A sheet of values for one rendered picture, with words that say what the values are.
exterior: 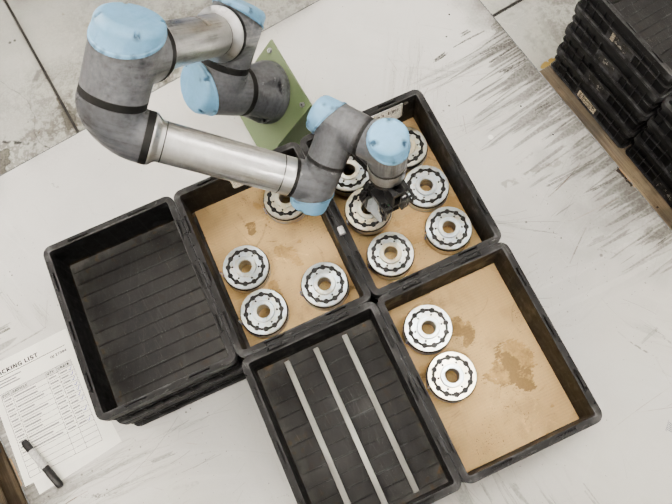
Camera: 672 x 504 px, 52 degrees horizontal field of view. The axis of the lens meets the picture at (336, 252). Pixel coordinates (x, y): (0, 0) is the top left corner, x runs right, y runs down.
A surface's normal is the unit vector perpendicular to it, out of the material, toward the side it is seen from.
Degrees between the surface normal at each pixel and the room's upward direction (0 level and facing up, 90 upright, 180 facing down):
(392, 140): 1
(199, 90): 53
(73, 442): 0
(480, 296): 0
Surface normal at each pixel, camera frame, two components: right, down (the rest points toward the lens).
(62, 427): -0.05, -0.30
